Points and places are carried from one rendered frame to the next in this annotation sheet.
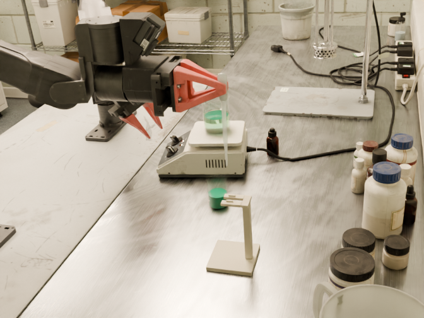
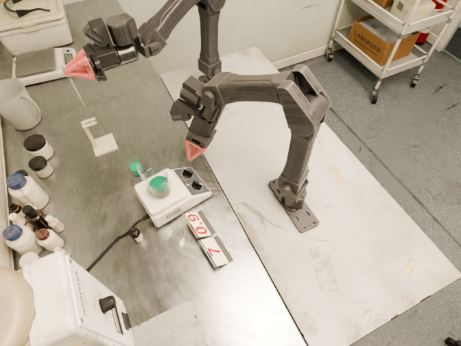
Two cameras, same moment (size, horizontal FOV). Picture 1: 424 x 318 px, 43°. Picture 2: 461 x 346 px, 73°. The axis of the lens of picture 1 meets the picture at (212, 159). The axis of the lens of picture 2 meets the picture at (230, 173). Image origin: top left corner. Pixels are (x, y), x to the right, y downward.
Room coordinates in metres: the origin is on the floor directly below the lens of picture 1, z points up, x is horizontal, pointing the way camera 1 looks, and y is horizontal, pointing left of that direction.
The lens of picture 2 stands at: (1.59, -0.21, 1.78)
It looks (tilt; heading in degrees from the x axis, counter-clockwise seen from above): 55 degrees down; 136
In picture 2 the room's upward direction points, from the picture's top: straight up
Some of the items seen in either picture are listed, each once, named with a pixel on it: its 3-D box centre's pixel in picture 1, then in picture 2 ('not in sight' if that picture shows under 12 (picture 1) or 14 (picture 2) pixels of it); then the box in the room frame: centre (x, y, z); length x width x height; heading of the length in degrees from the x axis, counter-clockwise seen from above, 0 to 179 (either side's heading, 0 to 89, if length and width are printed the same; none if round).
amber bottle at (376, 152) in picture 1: (378, 176); (36, 217); (0.90, -0.32, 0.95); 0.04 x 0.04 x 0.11
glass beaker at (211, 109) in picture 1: (217, 114); (158, 185); (1.11, -0.02, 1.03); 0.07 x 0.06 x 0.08; 130
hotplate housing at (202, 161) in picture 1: (207, 150); (170, 193); (1.10, 0.01, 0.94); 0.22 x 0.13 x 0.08; 81
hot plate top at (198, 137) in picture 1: (217, 132); (160, 190); (1.10, -0.02, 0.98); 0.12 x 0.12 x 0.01; 81
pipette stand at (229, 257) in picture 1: (231, 229); (98, 133); (0.75, -0.02, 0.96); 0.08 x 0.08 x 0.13; 73
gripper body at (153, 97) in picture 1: (152, 84); (105, 59); (0.78, 0.08, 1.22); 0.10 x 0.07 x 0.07; 163
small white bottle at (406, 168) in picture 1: (402, 185); (20, 222); (0.87, -0.36, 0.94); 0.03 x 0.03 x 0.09
